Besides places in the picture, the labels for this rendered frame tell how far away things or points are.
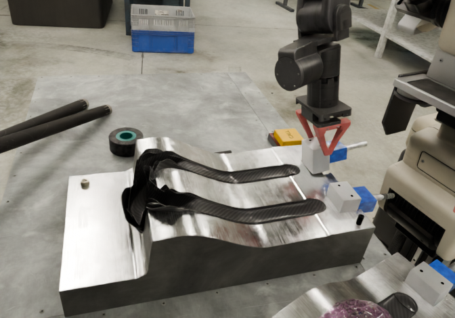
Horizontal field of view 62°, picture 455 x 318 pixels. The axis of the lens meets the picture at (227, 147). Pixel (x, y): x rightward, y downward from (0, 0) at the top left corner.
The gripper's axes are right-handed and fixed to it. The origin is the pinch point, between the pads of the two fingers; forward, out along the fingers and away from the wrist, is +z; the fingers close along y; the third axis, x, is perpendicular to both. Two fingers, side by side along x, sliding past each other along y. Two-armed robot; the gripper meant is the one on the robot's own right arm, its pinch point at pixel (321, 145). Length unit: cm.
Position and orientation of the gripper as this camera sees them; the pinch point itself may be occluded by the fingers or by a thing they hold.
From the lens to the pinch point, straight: 77.8
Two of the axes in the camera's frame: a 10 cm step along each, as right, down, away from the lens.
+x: 9.6, -2.0, 2.0
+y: 2.8, 4.3, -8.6
